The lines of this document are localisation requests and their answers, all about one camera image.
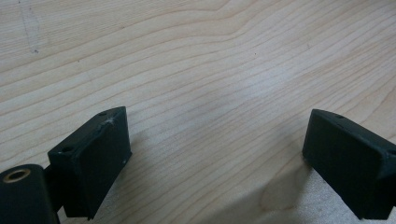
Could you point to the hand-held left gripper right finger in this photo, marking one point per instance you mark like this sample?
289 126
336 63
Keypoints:
348 161

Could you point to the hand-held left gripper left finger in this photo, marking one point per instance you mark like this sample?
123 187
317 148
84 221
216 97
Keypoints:
93 161

